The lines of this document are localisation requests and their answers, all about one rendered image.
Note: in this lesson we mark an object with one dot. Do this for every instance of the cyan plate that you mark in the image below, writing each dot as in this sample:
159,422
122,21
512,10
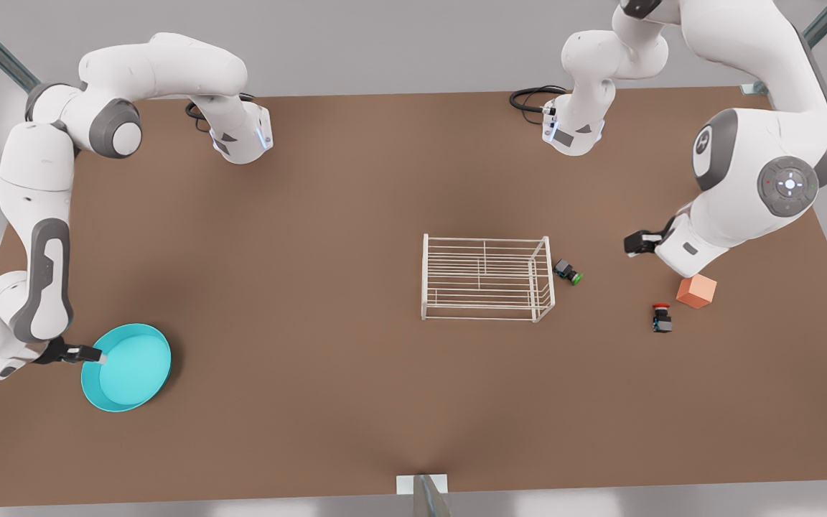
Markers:
126,367

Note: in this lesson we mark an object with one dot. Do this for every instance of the red button switch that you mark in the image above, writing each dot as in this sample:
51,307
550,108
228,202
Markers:
662,317

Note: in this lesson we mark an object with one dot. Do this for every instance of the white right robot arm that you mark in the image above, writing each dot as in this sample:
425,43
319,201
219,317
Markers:
39,187

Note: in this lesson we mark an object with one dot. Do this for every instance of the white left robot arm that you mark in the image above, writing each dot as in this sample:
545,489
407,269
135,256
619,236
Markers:
751,165

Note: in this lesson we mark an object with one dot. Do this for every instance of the orange cube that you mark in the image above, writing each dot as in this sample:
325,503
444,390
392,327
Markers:
696,291

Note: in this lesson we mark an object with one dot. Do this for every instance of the green button switch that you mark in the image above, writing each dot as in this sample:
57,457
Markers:
568,271

